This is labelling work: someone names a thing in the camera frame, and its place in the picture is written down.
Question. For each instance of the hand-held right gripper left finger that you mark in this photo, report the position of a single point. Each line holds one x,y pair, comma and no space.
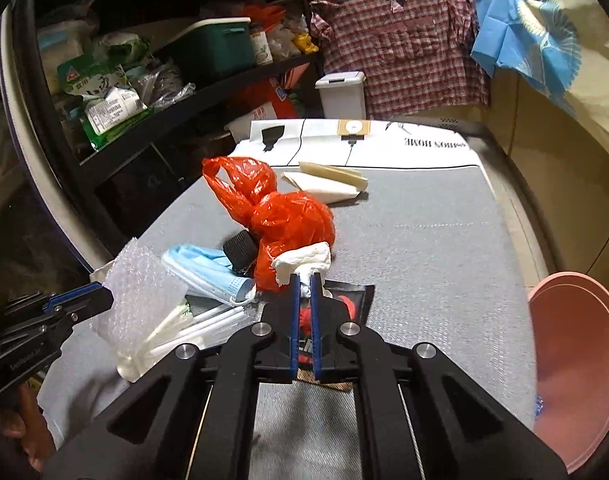
297,320

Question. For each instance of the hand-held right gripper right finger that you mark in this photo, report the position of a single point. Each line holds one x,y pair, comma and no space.
315,320

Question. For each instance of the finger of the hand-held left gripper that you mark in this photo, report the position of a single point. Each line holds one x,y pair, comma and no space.
84,302

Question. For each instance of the black red snack packet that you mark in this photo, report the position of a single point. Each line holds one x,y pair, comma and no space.
357,297

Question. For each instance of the clear bubble wrap sheet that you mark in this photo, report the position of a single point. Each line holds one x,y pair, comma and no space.
134,285

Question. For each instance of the white tissue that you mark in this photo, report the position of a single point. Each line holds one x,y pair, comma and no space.
304,260

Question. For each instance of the red plastic bag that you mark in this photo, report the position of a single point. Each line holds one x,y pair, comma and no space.
289,220

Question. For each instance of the blue face mask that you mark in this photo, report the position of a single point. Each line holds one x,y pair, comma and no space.
199,267

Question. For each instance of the pink plastic basin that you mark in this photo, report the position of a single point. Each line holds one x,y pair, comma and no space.
569,360

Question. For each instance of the person's left hand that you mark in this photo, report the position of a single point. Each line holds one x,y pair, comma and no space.
27,430

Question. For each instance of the black ribbed cap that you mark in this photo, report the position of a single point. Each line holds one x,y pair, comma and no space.
240,250

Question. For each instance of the white plastic wrappers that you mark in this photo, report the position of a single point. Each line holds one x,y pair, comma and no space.
204,321

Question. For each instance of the white folded paper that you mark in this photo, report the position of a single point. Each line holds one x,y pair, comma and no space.
314,190

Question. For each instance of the cream cardboard strip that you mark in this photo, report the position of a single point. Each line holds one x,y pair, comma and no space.
334,174

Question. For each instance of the green white food packet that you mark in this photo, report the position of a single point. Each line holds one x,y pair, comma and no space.
112,115

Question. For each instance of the white printed cardboard box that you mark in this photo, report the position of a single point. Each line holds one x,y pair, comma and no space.
414,142

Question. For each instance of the red white shopping bag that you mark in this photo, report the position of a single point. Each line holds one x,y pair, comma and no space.
264,102

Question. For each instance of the white lidded bin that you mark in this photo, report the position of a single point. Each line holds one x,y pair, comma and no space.
342,97

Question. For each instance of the black metal shelf rack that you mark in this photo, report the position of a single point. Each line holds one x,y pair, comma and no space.
194,105

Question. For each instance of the white labelled jar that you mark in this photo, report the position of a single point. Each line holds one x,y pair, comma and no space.
261,47

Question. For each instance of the yellow toy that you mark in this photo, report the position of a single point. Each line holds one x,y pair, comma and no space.
307,45

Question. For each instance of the green cooler box white lid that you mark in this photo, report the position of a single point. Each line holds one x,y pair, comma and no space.
214,52

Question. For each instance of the red plaid shirt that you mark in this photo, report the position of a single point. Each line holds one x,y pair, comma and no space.
399,50

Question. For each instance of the white plastic bag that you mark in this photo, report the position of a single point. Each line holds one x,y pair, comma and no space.
69,20

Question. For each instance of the crumpled orange plastic bag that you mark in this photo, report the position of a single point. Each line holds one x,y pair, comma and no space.
262,15

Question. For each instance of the blue printed cloth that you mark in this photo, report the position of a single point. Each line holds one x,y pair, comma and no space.
529,35

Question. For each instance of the cream cloth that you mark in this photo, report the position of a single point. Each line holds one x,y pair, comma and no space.
601,95

